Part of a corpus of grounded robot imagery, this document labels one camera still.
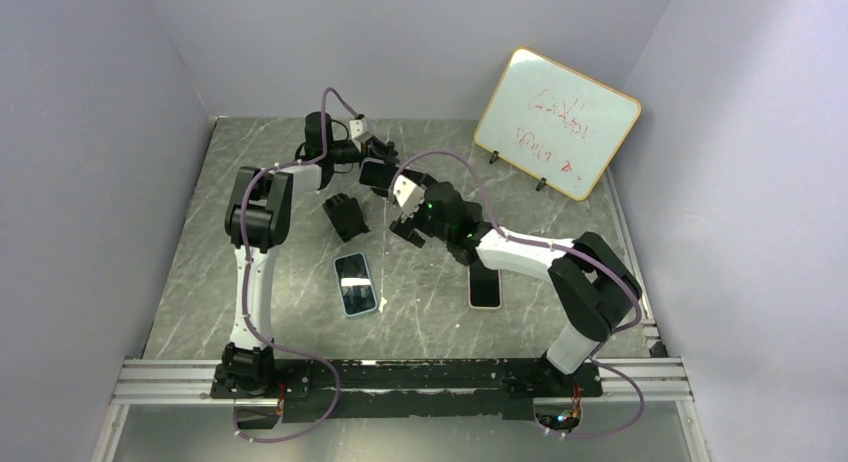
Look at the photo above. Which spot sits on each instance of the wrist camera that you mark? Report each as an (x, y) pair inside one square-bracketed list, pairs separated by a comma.
[(407, 197), (359, 129)]

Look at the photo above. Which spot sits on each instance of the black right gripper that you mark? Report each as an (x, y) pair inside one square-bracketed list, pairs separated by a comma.
[(406, 230)]

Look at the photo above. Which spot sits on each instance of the black folding phone stand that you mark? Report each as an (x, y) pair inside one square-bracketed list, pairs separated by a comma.
[(346, 216)]

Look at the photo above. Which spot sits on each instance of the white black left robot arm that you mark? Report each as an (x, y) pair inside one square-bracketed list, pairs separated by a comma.
[(258, 220)]

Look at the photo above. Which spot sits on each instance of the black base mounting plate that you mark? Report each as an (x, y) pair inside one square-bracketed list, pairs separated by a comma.
[(421, 388)]

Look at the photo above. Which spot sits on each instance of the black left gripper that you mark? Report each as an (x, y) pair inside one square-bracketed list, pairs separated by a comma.
[(374, 149)]

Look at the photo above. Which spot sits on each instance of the yellow framed whiteboard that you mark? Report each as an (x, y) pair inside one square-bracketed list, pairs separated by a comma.
[(557, 125)]

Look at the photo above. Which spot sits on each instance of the white cased phone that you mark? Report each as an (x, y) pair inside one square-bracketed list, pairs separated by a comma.
[(485, 287)]

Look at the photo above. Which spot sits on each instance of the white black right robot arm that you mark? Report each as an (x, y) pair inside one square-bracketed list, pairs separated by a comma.
[(595, 288)]

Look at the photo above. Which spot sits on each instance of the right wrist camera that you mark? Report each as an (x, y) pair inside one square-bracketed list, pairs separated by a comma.
[(407, 197)]

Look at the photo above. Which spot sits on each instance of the purple phone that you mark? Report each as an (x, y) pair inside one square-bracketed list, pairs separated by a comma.
[(378, 178)]

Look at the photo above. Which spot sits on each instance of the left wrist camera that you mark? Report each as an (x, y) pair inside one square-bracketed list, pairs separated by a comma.
[(359, 129)]

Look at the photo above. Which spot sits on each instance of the blue cased phone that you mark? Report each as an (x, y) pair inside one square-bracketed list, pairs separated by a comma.
[(356, 288)]

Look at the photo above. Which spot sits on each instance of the aluminium rail frame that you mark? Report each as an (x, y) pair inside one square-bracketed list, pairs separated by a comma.
[(162, 411)]

